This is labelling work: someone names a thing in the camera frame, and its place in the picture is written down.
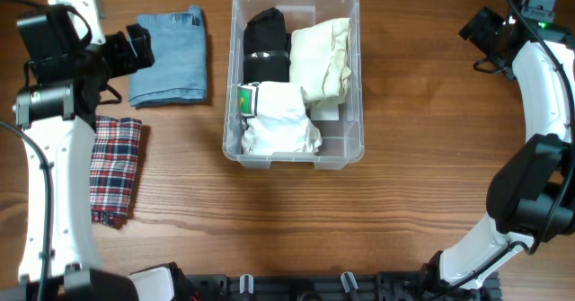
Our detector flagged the blue denim jeans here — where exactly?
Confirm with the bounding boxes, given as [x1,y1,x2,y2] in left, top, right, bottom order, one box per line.
[128,5,208,108]

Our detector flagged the red plaid shirt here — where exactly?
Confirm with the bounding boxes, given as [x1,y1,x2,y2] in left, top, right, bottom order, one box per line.
[90,116,142,227]

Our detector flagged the black garment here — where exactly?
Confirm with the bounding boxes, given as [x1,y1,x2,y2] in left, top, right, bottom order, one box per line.
[243,7,290,84]

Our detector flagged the white shirt with green print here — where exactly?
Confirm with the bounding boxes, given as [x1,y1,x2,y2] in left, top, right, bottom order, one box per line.
[237,81,323,155]

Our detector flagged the cream white garment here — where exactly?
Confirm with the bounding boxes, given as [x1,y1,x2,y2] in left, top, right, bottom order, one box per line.
[289,18,351,110]

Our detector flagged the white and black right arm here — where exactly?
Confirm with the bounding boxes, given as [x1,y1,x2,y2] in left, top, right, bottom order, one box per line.
[411,8,574,300]

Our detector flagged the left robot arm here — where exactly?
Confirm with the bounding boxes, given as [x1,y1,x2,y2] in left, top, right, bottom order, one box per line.
[1,4,176,300]

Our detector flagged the clear plastic storage container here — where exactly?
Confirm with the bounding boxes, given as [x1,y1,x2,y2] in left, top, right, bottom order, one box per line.
[222,0,365,170]

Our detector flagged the white label in container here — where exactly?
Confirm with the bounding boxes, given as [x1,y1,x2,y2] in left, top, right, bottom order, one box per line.
[310,105,340,121]

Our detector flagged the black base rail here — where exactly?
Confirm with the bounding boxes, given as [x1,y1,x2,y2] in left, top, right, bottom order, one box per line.
[187,271,503,301]

